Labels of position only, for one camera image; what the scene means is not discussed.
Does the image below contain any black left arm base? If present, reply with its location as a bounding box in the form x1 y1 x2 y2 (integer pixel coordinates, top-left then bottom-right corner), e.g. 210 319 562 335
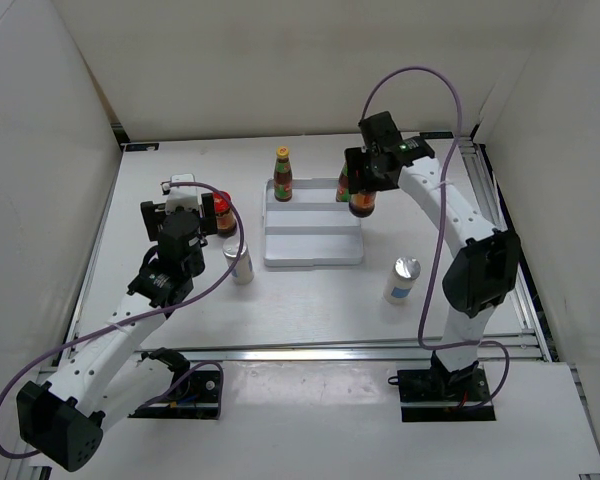
129 361 224 420

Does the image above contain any white shaker bottle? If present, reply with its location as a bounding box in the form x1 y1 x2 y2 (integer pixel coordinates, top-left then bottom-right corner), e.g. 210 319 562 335
222 238 254 285
383 256 421 304

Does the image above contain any right black corner bracket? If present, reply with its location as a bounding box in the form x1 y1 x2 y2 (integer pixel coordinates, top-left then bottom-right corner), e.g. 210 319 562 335
420 131 454 140

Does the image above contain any right white shaker bottle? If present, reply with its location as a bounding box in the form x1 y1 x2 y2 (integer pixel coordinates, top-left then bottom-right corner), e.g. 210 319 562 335
383 256 421 304

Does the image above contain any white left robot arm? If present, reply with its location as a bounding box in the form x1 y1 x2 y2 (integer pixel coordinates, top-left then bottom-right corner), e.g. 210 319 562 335
16 186 217 472

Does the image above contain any aluminium rail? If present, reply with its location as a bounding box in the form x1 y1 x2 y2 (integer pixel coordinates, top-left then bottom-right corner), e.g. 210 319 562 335
458 137 554 363
178 332 550 362

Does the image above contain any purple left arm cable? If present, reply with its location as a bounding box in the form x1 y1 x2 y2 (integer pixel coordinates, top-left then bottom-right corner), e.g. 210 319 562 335
0 181 244 460

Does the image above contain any aluminium right rail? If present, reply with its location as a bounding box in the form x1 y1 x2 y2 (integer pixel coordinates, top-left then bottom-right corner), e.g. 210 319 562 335
458 137 554 363

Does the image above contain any black corner bracket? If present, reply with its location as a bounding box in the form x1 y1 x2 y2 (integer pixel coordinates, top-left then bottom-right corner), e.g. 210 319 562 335
124 143 160 152
420 131 454 140

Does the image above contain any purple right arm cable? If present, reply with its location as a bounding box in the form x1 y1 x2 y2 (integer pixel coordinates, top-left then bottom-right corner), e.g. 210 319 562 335
360 65 511 413

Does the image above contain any left white shaker bottle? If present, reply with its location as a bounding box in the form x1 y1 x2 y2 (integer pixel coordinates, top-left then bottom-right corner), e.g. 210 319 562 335
222 238 254 285

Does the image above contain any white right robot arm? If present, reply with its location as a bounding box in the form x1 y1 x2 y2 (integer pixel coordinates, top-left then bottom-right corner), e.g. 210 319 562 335
344 137 521 400

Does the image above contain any left black corner bracket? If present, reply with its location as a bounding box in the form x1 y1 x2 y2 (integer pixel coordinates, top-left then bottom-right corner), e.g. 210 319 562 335
124 143 160 152

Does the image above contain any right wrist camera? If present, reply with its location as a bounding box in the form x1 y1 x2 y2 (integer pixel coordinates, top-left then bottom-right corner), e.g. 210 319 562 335
358 111 403 149

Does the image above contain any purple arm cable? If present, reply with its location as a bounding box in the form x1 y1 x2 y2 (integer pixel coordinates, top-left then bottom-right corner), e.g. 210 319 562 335
360 65 511 413
0 181 244 460

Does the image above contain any tall sauce bottle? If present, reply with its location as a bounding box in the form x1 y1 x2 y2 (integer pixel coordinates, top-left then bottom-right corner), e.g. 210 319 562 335
336 163 350 202
273 146 293 202

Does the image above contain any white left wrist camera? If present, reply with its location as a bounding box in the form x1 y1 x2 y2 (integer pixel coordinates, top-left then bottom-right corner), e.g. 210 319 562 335
161 173 199 215

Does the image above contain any aluminium front rail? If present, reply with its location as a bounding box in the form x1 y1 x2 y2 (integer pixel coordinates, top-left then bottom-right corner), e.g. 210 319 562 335
178 332 550 362

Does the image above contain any white tiered organizer tray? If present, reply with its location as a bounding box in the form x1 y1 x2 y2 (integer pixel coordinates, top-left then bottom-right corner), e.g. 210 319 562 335
262 178 364 269

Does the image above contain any red-lid sauce jar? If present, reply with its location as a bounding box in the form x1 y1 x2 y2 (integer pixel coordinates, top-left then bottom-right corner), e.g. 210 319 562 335
213 191 237 237
348 191 376 218

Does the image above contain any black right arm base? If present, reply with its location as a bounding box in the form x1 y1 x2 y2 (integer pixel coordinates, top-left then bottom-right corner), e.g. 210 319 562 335
387 368 496 423

